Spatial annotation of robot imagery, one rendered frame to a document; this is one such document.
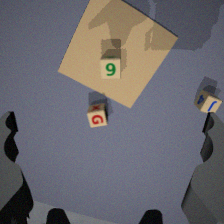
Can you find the tan flat mat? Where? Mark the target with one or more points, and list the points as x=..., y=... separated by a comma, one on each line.
x=112, y=27

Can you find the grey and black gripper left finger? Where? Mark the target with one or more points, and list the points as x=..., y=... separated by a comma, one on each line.
x=15, y=197

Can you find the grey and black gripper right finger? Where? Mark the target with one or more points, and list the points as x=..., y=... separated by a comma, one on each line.
x=203, y=202

